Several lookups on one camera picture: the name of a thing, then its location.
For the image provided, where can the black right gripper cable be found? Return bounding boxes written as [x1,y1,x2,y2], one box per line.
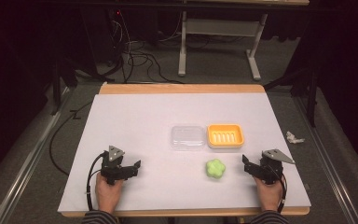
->
[275,173,289,215]

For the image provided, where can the white hanging cables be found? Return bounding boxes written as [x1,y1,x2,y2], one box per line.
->
[110,10,133,64]

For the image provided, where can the green flower-shaped soap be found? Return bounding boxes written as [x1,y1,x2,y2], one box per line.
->
[205,158,227,180]

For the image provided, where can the clear plastic soap box lid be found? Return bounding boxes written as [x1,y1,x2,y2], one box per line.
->
[170,124,207,152]

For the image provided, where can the black floor cable tangle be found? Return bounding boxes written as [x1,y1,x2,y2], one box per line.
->
[105,38,185,85]

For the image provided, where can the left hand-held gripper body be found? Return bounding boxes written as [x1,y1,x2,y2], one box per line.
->
[100,145,129,186]

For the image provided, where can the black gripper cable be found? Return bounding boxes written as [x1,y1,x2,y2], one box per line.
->
[85,151,107,213]
[275,173,289,215]

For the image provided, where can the white table mat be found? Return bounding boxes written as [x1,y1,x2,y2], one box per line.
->
[57,92,312,213]

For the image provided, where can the wooden table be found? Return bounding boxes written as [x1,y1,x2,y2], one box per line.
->
[60,82,311,218]

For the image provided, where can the black metal stand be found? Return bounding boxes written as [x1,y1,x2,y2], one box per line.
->
[263,60,321,128]
[49,54,79,117]

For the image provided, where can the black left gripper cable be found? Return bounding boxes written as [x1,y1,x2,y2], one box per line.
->
[85,151,107,213]

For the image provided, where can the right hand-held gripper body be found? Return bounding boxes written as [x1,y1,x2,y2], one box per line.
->
[258,148,296,186]

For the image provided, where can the long black floor cable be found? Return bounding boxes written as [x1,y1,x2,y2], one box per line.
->
[48,102,93,177]

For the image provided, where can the yellow soap dish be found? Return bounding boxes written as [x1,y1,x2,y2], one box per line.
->
[206,123,245,150]

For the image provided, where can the person's right hand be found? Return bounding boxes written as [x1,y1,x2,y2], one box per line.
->
[254,176,283,213]

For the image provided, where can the crumpled white paper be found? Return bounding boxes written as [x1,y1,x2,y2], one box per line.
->
[285,131,306,145]

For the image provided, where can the person's left hand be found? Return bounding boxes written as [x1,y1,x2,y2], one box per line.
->
[94,172,126,216]

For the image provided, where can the white metal desk frame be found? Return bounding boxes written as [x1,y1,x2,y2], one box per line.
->
[177,0,310,82]

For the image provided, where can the metal floor rail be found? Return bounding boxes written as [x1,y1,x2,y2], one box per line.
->
[0,86,72,224]
[293,95,358,224]

